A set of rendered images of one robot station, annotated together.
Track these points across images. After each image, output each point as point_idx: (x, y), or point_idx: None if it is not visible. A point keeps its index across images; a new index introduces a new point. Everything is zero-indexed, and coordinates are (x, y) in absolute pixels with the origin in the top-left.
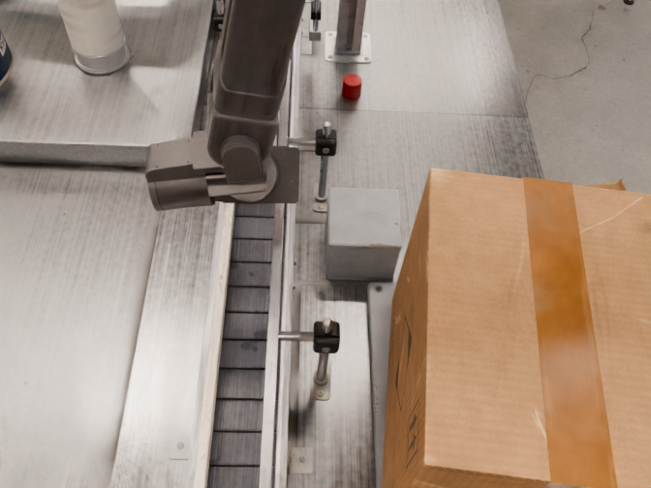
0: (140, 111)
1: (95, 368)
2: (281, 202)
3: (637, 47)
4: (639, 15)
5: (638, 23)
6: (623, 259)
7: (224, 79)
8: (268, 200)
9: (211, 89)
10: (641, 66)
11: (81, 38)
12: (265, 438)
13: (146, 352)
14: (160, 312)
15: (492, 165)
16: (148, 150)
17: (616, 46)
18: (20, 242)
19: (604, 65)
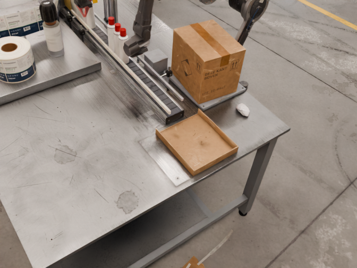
0: (81, 59)
1: (119, 110)
2: (145, 51)
3: (171, 13)
4: (165, 2)
5: (167, 5)
6: (212, 29)
7: (143, 18)
8: (142, 52)
9: (135, 25)
10: (176, 18)
11: (56, 45)
12: (172, 89)
13: (127, 103)
14: (122, 96)
15: (170, 41)
16: (125, 43)
17: (164, 15)
18: (75, 99)
19: (164, 22)
